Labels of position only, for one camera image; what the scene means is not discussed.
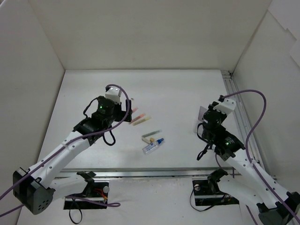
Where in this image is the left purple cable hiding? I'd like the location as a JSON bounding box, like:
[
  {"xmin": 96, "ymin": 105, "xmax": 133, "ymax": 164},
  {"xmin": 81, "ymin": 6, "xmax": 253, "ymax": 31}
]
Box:
[{"xmin": 0, "ymin": 84, "xmax": 132, "ymax": 211}]

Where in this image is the green highlighter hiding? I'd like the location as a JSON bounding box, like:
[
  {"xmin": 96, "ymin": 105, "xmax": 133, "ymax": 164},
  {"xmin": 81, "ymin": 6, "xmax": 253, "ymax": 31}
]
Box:
[{"xmin": 142, "ymin": 129, "xmax": 162, "ymax": 138}]

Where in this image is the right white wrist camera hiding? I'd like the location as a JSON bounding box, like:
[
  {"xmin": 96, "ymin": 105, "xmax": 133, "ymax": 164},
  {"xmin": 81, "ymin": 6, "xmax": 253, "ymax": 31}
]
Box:
[{"xmin": 213, "ymin": 95, "xmax": 237, "ymax": 115}]

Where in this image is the brown orange highlighter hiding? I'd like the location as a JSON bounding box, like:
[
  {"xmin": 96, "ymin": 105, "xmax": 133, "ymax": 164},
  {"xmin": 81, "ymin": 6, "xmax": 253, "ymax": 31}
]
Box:
[{"xmin": 130, "ymin": 113, "xmax": 146, "ymax": 124}]

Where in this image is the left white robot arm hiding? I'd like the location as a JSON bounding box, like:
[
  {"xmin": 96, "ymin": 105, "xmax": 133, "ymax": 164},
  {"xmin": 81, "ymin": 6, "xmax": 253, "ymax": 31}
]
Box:
[{"xmin": 12, "ymin": 95, "xmax": 132, "ymax": 215}]

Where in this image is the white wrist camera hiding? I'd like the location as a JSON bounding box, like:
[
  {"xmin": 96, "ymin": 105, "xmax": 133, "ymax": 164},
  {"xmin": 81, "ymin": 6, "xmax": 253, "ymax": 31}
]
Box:
[
  {"xmin": 105, "ymin": 87, "xmax": 121, "ymax": 105},
  {"xmin": 213, "ymin": 95, "xmax": 237, "ymax": 115}
]

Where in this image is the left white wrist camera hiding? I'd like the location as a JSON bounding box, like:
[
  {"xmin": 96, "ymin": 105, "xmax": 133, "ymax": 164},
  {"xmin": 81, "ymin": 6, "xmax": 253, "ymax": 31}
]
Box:
[{"xmin": 105, "ymin": 87, "xmax": 121, "ymax": 105}]

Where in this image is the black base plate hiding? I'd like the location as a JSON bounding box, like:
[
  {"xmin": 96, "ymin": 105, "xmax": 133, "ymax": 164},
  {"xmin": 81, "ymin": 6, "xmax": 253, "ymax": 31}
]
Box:
[
  {"xmin": 191, "ymin": 180, "xmax": 239, "ymax": 207},
  {"xmin": 63, "ymin": 180, "xmax": 109, "ymax": 210}
]

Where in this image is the clear blue spray bottle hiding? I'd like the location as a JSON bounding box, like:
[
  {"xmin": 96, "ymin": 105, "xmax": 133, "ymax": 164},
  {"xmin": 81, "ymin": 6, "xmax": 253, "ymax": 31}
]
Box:
[{"xmin": 142, "ymin": 138, "xmax": 164, "ymax": 155}]

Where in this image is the front aluminium rail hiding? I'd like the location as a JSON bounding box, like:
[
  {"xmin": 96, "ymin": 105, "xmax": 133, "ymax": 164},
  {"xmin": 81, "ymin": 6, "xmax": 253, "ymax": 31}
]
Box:
[{"xmin": 56, "ymin": 166, "xmax": 218, "ymax": 179}]

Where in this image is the white container box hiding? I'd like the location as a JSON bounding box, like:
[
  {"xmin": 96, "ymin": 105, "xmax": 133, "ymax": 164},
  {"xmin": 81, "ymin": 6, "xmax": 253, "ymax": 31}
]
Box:
[{"xmin": 193, "ymin": 106, "xmax": 207, "ymax": 133}]

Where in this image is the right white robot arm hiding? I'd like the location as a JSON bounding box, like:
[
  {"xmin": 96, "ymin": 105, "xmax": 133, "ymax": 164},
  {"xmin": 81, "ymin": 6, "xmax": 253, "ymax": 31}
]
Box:
[{"xmin": 197, "ymin": 99, "xmax": 300, "ymax": 225}]

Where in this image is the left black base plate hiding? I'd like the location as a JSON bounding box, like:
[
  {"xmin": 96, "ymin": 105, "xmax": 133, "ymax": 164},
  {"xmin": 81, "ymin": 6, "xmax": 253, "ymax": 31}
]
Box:
[{"xmin": 63, "ymin": 180, "xmax": 109, "ymax": 210}]

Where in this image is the yellow highlighter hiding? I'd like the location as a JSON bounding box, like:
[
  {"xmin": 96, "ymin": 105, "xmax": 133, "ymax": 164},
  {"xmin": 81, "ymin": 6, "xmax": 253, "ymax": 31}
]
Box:
[{"xmin": 132, "ymin": 116, "xmax": 151, "ymax": 126}]

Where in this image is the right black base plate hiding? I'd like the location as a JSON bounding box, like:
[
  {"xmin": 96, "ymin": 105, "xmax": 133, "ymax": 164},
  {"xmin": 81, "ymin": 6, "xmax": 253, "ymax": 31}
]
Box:
[{"xmin": 191, "ymin": 180, "xmax": 239, "ymax": 207}]

